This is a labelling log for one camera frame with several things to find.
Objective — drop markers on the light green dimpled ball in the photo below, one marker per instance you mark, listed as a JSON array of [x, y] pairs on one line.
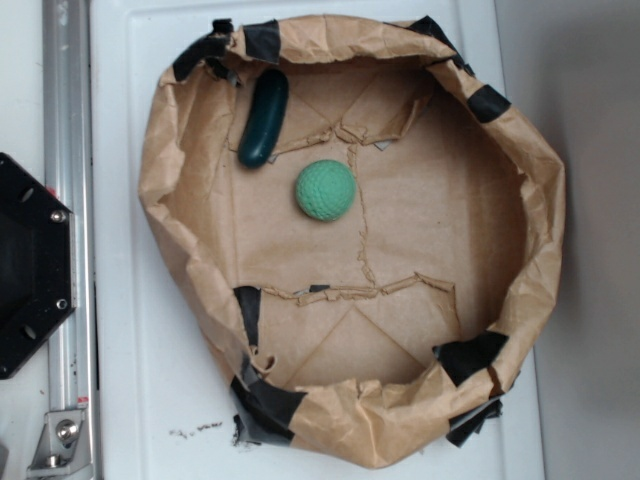
[[325, 190]]

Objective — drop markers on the brown paper bag tray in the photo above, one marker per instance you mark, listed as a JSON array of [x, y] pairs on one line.
[[408, 318]]

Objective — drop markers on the metal corner bracket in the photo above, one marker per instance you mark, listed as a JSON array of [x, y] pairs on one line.
[[63, 450]]

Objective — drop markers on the dark green plastic pickle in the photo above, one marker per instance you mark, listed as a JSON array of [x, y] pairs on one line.
[[265, 120]]

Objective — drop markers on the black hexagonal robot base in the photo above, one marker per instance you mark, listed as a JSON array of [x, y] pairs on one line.
[[36, 265]]

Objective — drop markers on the aluminium extrusion rail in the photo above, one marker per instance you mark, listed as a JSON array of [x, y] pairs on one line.
[[72, 349]]

